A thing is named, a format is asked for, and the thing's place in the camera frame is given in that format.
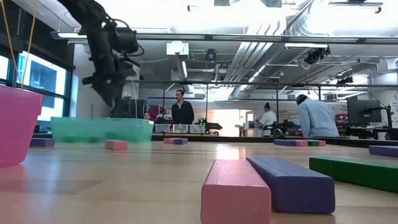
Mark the large window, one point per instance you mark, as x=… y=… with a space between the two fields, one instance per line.
x=46 y=77

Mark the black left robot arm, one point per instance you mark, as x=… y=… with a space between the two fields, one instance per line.
x=87 y=12

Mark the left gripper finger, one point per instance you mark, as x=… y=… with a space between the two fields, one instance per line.
x=116 y=88
x=104 y=93

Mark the person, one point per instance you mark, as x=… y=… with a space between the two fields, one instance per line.
x=267 y=119
x=182 y=112
x=315 y=118
x=147 y=116

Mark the clear plastic bin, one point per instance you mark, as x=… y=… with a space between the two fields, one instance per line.
x=162 y=128
x=196 y=128
x=181 y=128

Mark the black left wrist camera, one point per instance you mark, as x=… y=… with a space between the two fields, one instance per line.
x=127 y=40

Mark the black ceiling camera rig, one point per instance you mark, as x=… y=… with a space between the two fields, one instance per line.
x=344 y=80
x=317 y=55

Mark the white round lamp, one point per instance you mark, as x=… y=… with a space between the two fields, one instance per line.
x=176 y=47

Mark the red translucent plastic bin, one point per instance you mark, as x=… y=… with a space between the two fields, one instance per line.
x=15 y=124

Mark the black computer monitor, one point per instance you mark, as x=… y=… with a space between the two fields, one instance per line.
x=363 y=112

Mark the pink wooden block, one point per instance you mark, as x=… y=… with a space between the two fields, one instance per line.
x=233 y=193
x=116 y=145
x=168 y=141
x=301 y=143
x=322 y=143

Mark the blue round ceiling device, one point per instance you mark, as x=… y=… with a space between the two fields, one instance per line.
x=211 y=55

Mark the black ceiling track fixture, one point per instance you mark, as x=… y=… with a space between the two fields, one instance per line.
x=356 y=3

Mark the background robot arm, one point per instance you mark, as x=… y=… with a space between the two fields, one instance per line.
x=280 y=129
x=210 y=125

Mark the teal translucent plastic bin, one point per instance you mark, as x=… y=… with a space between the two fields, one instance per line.
x=102 y=129

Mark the blue wooden block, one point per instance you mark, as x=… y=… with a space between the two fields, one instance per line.
x=298 y=189
x=284 y=142
x=181 y=141
x=384 y=151
x=43 y=142

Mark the green wooden block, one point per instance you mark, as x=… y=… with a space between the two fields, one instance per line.
x=313 y=143
x=357 y=174

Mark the long ceiling light bar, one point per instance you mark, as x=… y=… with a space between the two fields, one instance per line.
x=217 y=37

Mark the silver ventilation ducts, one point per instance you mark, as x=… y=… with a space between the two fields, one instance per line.
x=248 y=59

